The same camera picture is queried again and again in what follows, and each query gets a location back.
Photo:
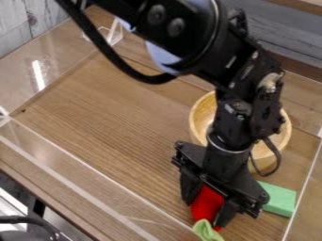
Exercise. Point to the clear acrylic front wall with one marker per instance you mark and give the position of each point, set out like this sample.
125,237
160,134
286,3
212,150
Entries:
104,209

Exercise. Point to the green rectangular sponge block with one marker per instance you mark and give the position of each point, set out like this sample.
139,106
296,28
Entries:
282,200

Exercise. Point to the red felt strawberry toy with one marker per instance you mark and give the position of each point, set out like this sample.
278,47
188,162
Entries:
204,208

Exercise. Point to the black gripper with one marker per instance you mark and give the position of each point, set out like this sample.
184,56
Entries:
219,168

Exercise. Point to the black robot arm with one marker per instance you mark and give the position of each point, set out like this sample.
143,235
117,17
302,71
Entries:
196,38

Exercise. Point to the clear acrylic corner bracket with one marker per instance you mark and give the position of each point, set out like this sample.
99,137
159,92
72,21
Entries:
111,33

